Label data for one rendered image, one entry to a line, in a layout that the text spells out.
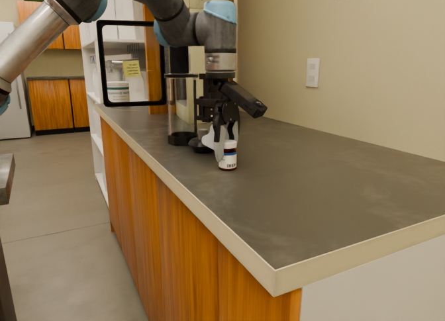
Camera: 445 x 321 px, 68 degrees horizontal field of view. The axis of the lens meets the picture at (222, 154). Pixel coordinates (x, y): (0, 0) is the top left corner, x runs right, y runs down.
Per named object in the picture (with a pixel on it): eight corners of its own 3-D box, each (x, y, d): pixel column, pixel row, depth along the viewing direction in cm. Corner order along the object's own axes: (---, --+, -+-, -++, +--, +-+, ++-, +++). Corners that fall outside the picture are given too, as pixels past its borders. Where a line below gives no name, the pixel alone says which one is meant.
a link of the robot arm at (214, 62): (242, 53, 79) (223, 52, 72) (242, 73, 80) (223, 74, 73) (216, 53, 83) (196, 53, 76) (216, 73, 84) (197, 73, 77)
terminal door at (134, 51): (167, 105, 170) (163, 21, 159) (103, 107, 161) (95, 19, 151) (166, 104, 170) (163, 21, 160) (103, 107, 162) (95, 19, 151)
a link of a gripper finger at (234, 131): (222, 149, 91) (217, 117, 87) (240, 152, 87) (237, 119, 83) (216, 154, 88) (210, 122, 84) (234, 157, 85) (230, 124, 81)
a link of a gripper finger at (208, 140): (203, 159, 84) (208, 122, 83) (223, 162, 81) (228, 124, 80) (196, 159, 81) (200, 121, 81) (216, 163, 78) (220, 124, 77)
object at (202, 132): (224, 151, 101) (224, 129, 99) (200, 156, 95) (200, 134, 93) (205, 145, 107) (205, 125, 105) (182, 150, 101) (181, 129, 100)
